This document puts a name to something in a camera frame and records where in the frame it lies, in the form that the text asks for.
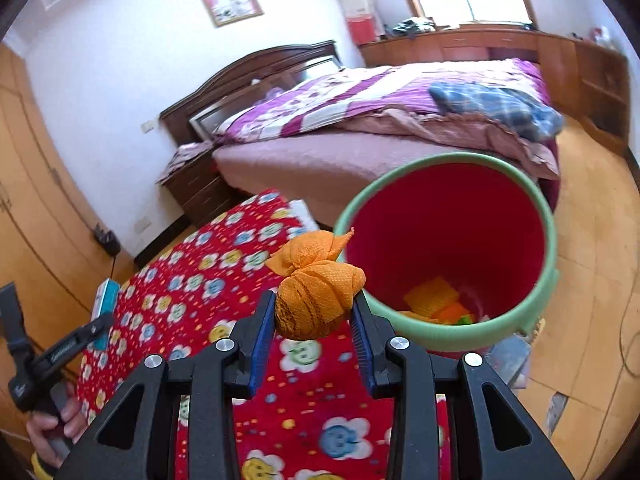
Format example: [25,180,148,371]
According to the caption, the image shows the orange mesh bag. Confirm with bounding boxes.
[266,230,366,340]

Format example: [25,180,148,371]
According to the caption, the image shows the person's left hand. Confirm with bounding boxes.
[26,382,88,468]

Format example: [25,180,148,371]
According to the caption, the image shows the red smiley flower blanket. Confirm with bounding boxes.
[77,191,393,479]

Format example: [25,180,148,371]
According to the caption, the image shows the red bin with green rim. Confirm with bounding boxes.
[333,152,559,353]

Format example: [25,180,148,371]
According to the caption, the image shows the teal cardboard box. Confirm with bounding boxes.
[91,278,120,351]

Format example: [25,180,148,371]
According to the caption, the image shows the wooden wardrobe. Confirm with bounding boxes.
[0,41,139,461]

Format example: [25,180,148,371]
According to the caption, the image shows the magazines on floor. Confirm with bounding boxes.
[484,318,546,390]

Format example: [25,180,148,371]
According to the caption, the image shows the dark wooden nightstand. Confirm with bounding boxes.
[160,150,242,228]

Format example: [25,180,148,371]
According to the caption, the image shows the black hanging bag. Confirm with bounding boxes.
[92,224,122,258]

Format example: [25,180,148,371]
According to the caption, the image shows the folded cloth on nightstand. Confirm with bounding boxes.
[156,141,214,185]

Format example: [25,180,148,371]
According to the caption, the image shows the bed with pink sheet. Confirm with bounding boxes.
[211,56,564,229]

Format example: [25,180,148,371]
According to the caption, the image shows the dark wooden headboard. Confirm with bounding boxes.
[160,40,342,145]

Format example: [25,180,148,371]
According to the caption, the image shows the purple white floral quilt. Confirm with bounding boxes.
[214,58,551,143]

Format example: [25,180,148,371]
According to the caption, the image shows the pink frilled blanket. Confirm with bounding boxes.
[336,107,561,180]

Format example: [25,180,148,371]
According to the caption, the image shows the blue plaid cloth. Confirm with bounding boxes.
[428,81,564,143]

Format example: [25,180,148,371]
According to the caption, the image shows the dark clothes on cabinet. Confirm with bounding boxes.
[392,16,437,38]

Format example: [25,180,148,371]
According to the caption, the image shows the long wooden cabinet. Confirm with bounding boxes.
[359,26,630,156]

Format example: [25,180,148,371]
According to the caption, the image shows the red white curtain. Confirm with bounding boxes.
[340,0,383,46]

